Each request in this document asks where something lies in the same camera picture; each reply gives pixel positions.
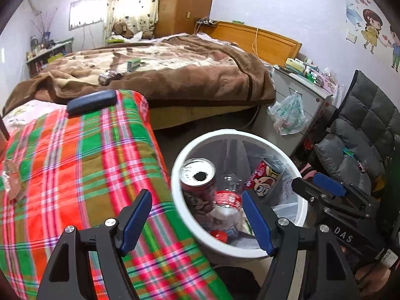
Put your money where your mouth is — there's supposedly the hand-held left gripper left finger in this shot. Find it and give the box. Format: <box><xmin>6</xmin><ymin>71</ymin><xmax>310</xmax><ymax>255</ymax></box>
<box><xmin>36</xmin><ymin>189</ymin><xmax>153</xmax><ymax>300</ymax></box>

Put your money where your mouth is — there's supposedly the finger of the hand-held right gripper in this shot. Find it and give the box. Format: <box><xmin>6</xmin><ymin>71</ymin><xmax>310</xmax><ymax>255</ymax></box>
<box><xmin>313</xmin><ymin>173</ymin><xmax>348</xmax><ymax>198</ymax></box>
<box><xmin>292</xmin><ymin>177</ymin><xmax>332</xmax><ymax>207</ymax></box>

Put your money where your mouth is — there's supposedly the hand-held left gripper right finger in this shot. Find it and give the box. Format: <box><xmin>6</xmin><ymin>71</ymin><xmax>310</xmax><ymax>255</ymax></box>
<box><xmin>241</xmin><ymin>189</ymin><xmax>356</xmax><ymax>300</ymax></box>

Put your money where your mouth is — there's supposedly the clear bottle with red label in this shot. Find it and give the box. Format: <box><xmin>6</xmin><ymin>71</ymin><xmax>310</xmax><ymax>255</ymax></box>
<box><xmin>213</xmin><ymin>173</ymin><xmax>248</xmax><ymax>227</ymax></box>

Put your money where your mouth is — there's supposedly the small red cartoon can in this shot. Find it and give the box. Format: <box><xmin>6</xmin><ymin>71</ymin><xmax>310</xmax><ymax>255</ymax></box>
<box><xmin>245</xmin><ymin>157</ymin><xmax>286</xmax><ymax>198</ymax></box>

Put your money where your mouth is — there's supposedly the white trash bin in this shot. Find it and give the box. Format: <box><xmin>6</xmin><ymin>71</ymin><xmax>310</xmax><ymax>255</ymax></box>
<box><xmin>170</xmin><ymin>129</ymin><xmax>309</xmax><ymax>259</ymax></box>

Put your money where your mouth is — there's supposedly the large red drink can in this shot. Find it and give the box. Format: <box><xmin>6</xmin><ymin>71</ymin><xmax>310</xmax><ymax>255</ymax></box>
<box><xmin>179</xmin><ymin>158</ymin><xmax>217</xmax><ymax>215</ymax></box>

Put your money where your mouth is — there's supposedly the clear plastic bin liner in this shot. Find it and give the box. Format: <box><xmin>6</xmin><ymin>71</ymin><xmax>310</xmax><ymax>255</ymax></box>
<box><xmin>215</xmin><ymin>137</ymin><xmax>301</xmax><ymax>238</ymax></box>

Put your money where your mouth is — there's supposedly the grey cushioned chair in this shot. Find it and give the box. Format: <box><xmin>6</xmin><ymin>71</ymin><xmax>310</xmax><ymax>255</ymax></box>
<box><xmin>313</xmin><ymin>70</ymin><xmax>400</xmax><ymax>196</ymax></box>

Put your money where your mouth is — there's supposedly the red green plaid blanket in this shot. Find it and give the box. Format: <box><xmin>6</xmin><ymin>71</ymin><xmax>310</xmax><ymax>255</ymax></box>
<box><xmin>0</xmin><ymin>89</ymin><xmax>232</xmax><ymax>300</ymax></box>

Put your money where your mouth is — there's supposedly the hanging plastic bag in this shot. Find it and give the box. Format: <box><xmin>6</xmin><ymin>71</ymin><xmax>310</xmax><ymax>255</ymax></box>
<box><xmin>267</xmin><ymin>93</ymin><xmax>307</xmax><ymax>136</ymax></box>

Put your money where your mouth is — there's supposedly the grey nightstand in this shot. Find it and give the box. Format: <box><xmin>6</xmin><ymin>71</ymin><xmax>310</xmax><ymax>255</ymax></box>
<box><xmin>268</xmin><ymin>65</ymin><xmax>334</xmax><ymax>157</ymax></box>

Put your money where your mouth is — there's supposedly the pile of medicine boxes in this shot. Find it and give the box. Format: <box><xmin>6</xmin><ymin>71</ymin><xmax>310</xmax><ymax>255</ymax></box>
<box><xmin>284</xmin><ymin>56</ymin><xmax>340</xmax><ymax>93</ymax></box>

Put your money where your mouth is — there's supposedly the dark blue glasses case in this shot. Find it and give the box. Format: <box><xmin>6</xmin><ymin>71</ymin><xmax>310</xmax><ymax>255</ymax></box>
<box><xmin>66</xmin><ymin>89</ymin><xmax>117</xmax><ymax>116</ymax></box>

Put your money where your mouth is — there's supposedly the dark crumpled wrapper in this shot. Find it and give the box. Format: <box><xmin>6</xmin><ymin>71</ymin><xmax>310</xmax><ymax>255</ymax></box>
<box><xmin>98</xmin><ymin>70</ymin><xmax>123</xmax><ymax>85</ymax></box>

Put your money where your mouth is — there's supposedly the wooden headboard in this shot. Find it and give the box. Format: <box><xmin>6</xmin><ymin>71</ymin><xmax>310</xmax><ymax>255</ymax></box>
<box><xmin>199</xmin><ymin>21</ymin><xmax>302</xmax><ymax>68</ymax></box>

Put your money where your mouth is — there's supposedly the white floral bed sheet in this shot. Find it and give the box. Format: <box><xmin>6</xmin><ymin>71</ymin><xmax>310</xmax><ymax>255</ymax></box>
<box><xmin>2</xmin><ymin>99</ymin><xmax>68</xmax><ymax>132</ymax></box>

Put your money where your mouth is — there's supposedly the brown patterned blanket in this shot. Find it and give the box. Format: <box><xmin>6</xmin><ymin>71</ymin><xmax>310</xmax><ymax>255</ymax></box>
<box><xmin>2</xmin><ymin>32</ymin><xmax>276</xmax><ymax>123</ymax></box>

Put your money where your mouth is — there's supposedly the cluttered shelf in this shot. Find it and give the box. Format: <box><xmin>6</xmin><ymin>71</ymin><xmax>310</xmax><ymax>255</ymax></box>
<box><xmin>26</xmin><ymin>37</ymin><xmax>76</xmax><ymax>79</ymax></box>

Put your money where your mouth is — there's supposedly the brown teddy bear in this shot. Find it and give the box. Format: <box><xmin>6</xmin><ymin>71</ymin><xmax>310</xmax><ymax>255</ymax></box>
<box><xmin>112</xmin><ymin>21</ymin><xmax>136</xmax><ymax>40</ymax></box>

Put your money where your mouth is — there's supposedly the vase with branches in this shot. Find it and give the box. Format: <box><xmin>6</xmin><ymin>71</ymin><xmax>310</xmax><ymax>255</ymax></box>
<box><xmin>30</xmin><ymin>7</ymin><xmax>59</xmax><ymax>45</ymax></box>

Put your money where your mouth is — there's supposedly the window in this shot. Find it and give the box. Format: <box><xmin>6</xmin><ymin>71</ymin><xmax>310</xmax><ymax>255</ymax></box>
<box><xmin>69</xmin><ymin>0</ymin><xmax>107</xmax><ymax>31</ymax></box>

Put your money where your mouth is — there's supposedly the patterned curtain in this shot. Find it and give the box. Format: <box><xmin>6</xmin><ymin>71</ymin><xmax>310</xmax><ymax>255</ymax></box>
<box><xmin>104</xmin><ymin>0</ymin><xmax>163</xmax><ymax>38</ymax></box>

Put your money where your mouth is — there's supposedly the wooden wardrobe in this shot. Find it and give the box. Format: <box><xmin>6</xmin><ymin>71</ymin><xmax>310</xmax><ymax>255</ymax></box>
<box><xmin>154</xmin><ymin>0</ymin><xmax>218</xmax><ymax>38</ymax></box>

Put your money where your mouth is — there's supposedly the yellow cable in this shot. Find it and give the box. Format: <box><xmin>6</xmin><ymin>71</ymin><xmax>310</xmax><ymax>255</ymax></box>
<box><xmin>252</xmin><ymin>27</ymin><xmax>261</xmax><ymax>57</ymax></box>

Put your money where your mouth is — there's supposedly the cartoon children wall decal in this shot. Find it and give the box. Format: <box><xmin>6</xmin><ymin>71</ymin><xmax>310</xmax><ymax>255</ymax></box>
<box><xmin>343</xmin><ymin>0</ymin><xmax>400</xmax><ymax>70</ymax></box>

